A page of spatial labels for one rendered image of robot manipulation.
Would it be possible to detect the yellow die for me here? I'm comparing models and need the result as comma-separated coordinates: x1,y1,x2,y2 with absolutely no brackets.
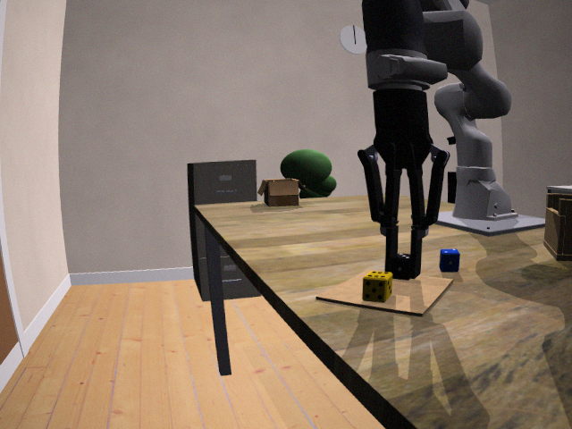
362,271,392,303

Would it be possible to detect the tan flat mat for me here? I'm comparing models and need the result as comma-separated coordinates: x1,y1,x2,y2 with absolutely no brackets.
315,270,453,317

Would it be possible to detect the open brown cardboard box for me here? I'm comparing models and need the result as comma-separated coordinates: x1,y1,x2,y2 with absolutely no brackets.
257,179,308,206

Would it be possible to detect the brown wooden open-top crate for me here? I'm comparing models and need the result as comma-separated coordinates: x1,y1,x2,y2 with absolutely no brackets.
543,193,572,261

